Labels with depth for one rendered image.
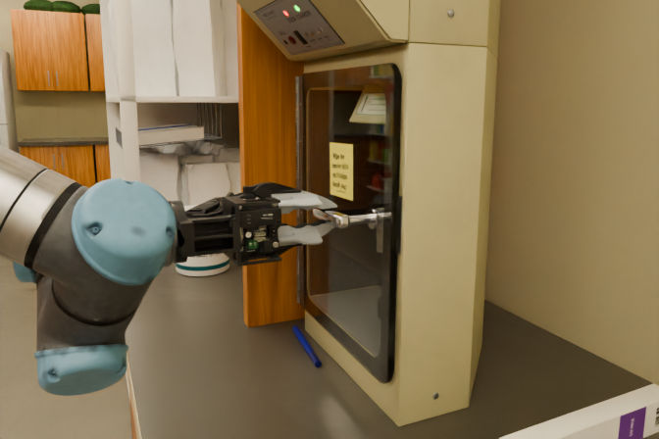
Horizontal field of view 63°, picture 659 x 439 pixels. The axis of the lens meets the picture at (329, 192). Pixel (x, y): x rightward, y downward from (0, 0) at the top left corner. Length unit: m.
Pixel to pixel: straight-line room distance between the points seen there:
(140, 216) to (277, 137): 0.55
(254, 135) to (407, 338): 0.44
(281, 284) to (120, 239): 0.62
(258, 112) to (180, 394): 0.46
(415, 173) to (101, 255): 0.37
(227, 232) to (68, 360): 0.20
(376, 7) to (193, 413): 0.56
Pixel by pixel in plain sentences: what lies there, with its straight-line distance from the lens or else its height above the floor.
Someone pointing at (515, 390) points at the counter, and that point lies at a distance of 0.85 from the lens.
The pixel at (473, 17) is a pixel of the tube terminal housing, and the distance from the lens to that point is 0.68.
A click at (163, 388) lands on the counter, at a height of 0.94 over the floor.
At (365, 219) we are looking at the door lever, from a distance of 0.66.
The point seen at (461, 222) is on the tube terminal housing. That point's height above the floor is 1.20.
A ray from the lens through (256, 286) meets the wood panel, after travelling 0.99.
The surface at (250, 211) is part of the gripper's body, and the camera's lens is 0.60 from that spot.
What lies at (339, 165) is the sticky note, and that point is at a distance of 0.75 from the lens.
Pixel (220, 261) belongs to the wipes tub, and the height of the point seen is 0.97.
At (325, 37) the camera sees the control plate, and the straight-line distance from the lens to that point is 0.72.
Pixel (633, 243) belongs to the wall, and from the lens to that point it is 0.96.
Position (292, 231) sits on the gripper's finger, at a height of 1.18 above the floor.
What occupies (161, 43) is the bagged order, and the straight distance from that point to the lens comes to 1.93.
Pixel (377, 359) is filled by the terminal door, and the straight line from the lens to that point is 0.72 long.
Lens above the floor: 1.34
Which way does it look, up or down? 10 degrees down
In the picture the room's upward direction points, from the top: straight up
